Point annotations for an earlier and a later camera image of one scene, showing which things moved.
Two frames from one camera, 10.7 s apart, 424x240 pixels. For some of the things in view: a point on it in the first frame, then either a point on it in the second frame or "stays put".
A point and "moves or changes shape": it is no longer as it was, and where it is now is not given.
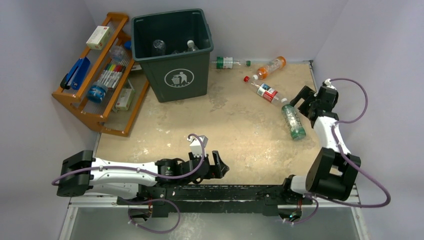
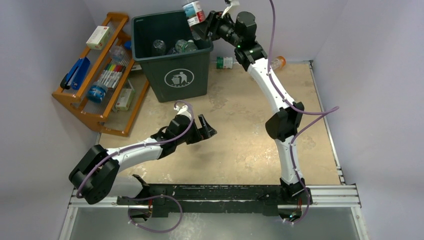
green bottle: (295, 124) moves or changes shape
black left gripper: (214, 172) → (199, 135)
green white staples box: (124, 99) stays put
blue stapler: (76, 75) stays put
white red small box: (99, 37) stays put
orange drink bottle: (276, 65) stays put
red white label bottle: (266, 92) → (194, 14)
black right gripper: (310, 103) → (211, 24)
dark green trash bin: (174, 47) stays put
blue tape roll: (96, 92) stays put
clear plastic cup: (117, 53) stays put
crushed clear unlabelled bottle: (160, 47) stays put
